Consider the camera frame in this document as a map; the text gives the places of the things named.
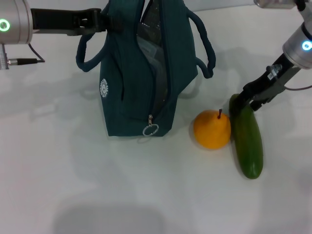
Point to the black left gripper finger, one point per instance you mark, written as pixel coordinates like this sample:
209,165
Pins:
113,22

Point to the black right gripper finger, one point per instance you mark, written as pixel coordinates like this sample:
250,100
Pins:
256,107
240,102

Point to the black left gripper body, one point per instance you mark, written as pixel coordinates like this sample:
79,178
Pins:
61,20

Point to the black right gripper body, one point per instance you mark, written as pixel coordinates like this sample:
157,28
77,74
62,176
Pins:
270,85

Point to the green cucumber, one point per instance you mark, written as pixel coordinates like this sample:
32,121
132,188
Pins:
247,143

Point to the orange yellow pear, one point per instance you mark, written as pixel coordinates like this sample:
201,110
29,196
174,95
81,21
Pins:
212,129

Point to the dark teal insulated lunch bag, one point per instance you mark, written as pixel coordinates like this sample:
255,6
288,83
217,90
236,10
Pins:
126,73

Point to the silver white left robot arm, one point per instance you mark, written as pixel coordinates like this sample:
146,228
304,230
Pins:
14,24

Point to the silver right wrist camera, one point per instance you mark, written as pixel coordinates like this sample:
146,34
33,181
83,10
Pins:
275,3

